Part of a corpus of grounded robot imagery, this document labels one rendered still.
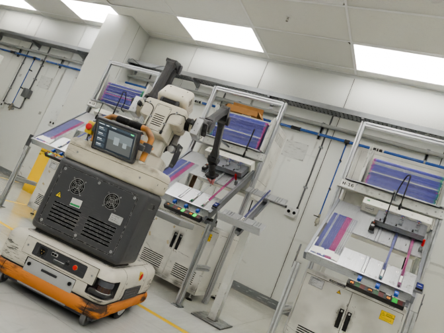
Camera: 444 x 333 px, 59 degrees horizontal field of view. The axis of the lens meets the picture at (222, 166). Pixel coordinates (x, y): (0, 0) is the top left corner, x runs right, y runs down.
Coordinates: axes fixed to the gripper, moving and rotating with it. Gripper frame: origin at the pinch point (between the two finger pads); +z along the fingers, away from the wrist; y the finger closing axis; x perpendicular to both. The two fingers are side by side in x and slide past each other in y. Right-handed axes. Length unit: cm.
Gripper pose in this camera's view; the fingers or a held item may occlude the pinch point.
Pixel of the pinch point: (211, 183)
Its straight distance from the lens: 331.5
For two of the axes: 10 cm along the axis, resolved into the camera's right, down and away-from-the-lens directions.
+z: -0.1, 8.4, 5.4
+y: -8.5, -3.0, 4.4
